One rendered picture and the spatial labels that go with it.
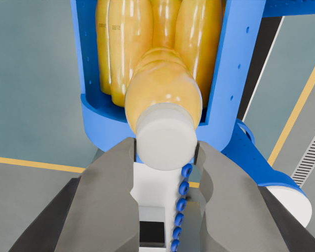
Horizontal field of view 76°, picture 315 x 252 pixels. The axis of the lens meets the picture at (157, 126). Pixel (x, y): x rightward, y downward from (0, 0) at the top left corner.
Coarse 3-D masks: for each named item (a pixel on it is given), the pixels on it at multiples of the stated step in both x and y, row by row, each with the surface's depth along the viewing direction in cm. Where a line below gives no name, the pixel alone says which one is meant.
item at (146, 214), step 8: (144, 208) 74; (152, 208) 74; (160, 208) 75; (144, 216) 71; (152, 216) 71; (160, 216) 71; (144, 224) 66; (152, 224) 67; (160, 224) 67; (144, 232) 64; (152, 232) 64; (160, 232) 64; (144, 240) 62; (152, 240) 62; (160, 240) 62; (144, 248) 62; (152, 248) 62; (160, 248) 62
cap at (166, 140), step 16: (160, 112) 12; (176, 112) 13; (144, 128) 12; (160, 128) 12; (176, 128) 12; (192, 128) 12; (144, 144) 12; (160, 144) 12; (176, 144) 12; (192, 144) 12; (144, 160) 13; (160, 160) 13; (176, 160) 13
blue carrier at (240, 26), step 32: (96, 0) 36; (256, 0) 23; (224, 32) 22; (256, 32) 27; (96, 64) 40; (224, 64) 24; (96, 96) 42; (224, 96) 27; (96, 128) 30; (128, 128) 27; (224, 128) 30; (192, 160) 29
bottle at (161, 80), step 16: (160, 48) 26; (144, 64) 19; (160, 64) 17; (176, 64) 18; (144, 80) 16; (160, 80) 15; (176, 80) 15; (192, 80) 17; (128, 96) 16; (144, 96) 15; (160, 96) 14; (176, 96) 14; (192, 96) 15; (128, 112) 16; (144, 112) 14; (192, 112) 15
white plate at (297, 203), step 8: (272, 192) 57; (280, 192) 57; (288, 192) 57; (296, 192) 57; (280, 200) 58; (288, 200) 58; (296, 200) 58; (304, 200) 58; (288, 208) 60; (296, 208) 60; (304, 208) 60; (296, 216) 61; (304, 216) 61; (304, 224) 63
